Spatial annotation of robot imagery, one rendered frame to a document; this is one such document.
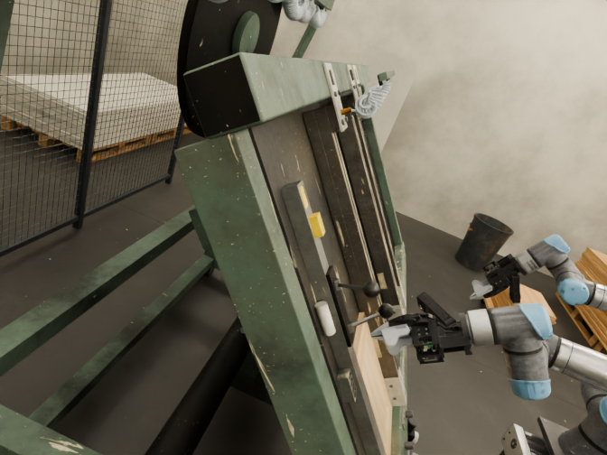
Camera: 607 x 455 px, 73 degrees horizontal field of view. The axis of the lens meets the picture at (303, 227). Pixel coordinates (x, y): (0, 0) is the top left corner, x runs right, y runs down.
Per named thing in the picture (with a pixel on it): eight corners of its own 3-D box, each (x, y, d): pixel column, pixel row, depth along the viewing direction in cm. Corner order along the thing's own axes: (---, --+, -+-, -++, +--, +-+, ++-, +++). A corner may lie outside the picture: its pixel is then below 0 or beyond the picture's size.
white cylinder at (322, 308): (312, 308, 94) (322, 337, 96) (325, 306, 93) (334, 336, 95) (315, 301, 97) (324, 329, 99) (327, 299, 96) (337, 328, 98)
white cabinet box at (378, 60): (348, 226, 524) (420, 64, 440) (306, 208, 528) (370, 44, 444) (353, 211, 579) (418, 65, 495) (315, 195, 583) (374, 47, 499)
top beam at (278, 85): (204, 141, 62) (264, 123, 59) (179, 73, 59) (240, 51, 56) (356, 86, 263) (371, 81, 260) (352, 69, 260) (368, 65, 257)
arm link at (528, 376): (554, 376, 90) (544, 329, 89) (553, 405, 81) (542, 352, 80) (514, 376, 95) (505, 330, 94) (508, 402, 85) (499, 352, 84)
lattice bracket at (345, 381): (343, 403, 101) (355, 402, 100) (336, 380, 99) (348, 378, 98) (345, 391, 105) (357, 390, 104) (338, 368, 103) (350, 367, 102)
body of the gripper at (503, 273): (480, 268, 151) (509, 250, 146) (493, 284, 152) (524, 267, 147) (483, 277, 144) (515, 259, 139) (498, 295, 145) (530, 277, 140)
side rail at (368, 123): (386, 246, 288) (402, 244, 285) (346, 89, 257) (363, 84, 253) (387, 243, 295) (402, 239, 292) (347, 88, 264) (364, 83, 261)
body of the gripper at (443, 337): (410, 345, 86) (471, 338, 82) (406, 312, 92) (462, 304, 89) (416, 365, 90) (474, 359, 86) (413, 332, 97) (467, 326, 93)
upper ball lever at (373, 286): (329, 294, 97) (376, 302, 88) (324, 281, 96) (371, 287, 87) (339, 287, 100) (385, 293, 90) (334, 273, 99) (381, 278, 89)
